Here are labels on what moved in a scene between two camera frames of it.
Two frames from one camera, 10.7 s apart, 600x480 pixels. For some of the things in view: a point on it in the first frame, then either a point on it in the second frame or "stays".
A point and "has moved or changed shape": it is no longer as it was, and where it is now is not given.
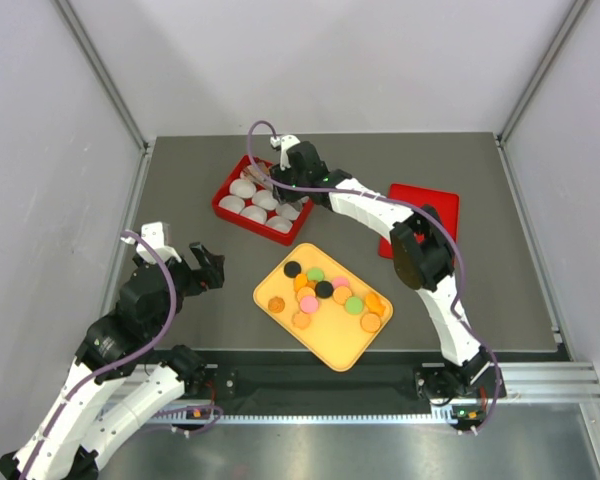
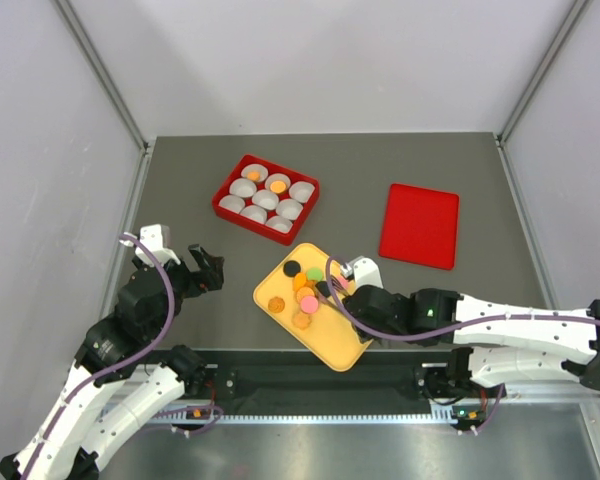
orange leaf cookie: x=301 y=320 stays
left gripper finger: x=217 y=264 stays
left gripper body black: x=192 y=282 stays
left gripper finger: x=201 y=253 stays
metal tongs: x=252 y=173 → x=338 y=286
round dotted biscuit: x=341 y=294 has moved or changed shape
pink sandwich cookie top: x=339 y=282 stays
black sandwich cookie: x=324 y=289 stays
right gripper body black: x=289 y=175 → x=365 y=337
